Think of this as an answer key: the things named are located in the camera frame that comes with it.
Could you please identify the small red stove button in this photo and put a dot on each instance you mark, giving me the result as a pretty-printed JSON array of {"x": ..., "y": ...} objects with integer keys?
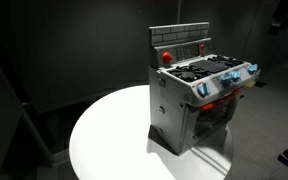
[{"x": 202, "y": 49}]

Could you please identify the dark robot arm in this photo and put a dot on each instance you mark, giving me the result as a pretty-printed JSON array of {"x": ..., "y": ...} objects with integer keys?
[{"x": 285, "y": 13}]

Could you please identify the grey toy stove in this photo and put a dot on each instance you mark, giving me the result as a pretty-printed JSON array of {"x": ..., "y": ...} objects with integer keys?
[{"x": 170, "y": 110}]

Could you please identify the large blue stove knob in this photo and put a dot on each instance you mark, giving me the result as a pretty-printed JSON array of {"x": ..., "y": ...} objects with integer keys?
[{"x": 203, "y": 89}]

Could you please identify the thin vertical pole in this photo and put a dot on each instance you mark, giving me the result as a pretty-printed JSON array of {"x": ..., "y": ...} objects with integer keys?
[{"x": 178, "y": 10}]

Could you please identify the yellow tag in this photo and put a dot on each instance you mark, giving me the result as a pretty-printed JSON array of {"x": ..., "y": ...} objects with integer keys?
[{"x": 249, "y": 84}]

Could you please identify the dark slanted frame beam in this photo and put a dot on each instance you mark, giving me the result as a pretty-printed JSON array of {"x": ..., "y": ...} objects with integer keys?
[{"x": 20, "y": 110}]

